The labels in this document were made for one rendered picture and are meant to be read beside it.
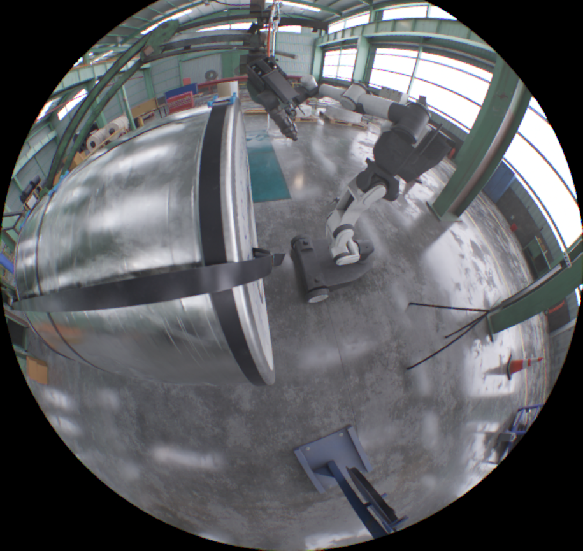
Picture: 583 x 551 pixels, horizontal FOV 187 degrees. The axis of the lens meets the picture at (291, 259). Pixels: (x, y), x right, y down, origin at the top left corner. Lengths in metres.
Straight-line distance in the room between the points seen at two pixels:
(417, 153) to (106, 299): 0.99
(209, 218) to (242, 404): 1.40
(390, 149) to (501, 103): 2.76
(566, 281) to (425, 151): 2.62
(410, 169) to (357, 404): 1.60
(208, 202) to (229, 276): 0.10
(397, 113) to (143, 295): 0.81
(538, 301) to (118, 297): 3.29
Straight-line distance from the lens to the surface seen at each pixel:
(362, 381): 1.60
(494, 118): 3.33
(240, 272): 0.24
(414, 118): 0.72
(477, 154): 3.27
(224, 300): 0.25
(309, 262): 1.45
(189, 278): 0.21
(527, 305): 3.14
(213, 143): 0.30
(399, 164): 0.87
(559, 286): 3.07
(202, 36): 1.41
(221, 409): 1.58
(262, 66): 0.66
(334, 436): 1.65
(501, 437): 4.37
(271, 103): 0.62
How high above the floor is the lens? 1.43
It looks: 59 degrees down
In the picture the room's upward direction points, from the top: 7 degrees clockwise
